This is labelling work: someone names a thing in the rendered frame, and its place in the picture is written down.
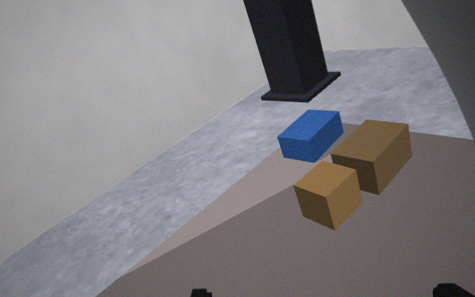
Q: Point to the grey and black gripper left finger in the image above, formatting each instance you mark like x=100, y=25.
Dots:
x=200, y=293

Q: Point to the brown rectangular box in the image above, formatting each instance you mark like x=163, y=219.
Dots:
x=378, y=150

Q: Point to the brown cardboard box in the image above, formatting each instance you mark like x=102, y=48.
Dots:
x=328, y=194

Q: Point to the blue block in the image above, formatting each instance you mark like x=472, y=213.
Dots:
x=311, y=135

